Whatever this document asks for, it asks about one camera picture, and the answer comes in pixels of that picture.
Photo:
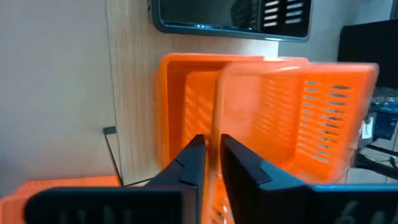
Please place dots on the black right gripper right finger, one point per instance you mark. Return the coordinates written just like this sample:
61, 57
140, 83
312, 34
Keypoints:
280, 202

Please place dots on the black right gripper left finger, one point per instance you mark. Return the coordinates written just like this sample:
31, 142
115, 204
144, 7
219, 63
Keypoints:
174, 199

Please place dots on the black plastic slotted basket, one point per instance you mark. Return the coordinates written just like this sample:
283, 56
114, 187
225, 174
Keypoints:
217, 12

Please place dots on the black computer monitor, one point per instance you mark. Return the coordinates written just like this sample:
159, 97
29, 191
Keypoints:
367, 53

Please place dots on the black metal shelf frame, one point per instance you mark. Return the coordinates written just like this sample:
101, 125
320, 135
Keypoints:
109, 130

